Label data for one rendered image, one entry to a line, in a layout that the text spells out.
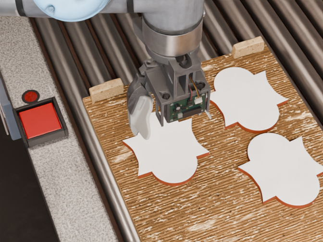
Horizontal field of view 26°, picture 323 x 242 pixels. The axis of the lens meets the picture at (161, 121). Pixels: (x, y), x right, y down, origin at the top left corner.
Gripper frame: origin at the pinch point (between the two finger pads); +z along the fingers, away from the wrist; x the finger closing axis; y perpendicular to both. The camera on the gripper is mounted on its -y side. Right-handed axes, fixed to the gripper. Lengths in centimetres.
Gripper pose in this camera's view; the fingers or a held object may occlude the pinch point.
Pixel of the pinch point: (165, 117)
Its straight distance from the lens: 106.5
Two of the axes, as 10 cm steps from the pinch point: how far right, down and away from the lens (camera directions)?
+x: 9.3, -3.0, 2.2
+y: 3.7, 7.5, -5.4
